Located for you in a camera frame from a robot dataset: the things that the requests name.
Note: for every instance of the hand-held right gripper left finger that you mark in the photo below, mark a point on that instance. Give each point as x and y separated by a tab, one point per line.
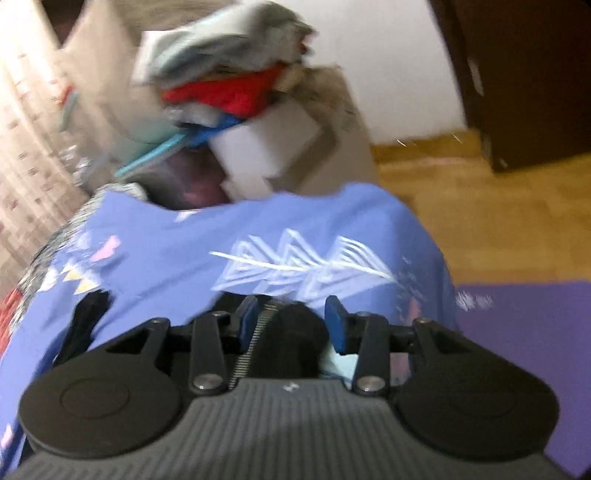
247	318

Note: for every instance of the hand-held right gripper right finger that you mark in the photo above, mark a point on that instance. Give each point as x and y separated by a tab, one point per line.
337	325

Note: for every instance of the black pants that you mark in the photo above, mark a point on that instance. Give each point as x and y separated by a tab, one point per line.
300	337

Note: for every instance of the blue patterned bedsheet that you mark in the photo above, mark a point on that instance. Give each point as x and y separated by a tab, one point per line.
194	249

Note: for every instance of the large teal-lidded storage box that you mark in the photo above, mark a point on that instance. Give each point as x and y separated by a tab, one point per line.
184	182

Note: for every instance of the white cardboard box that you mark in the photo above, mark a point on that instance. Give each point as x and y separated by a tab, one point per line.
286	147

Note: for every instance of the purple mat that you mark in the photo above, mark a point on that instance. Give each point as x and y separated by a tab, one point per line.
521	323

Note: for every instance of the pile of mixed clothes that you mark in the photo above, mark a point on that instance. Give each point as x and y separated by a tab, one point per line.
231	60

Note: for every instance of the beige floral curtain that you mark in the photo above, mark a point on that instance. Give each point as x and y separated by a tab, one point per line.
23	152

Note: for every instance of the beige fabric bag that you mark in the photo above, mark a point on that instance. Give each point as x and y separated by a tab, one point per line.
101	69

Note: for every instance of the dark wooden door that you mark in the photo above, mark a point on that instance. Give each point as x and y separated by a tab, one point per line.
526	69

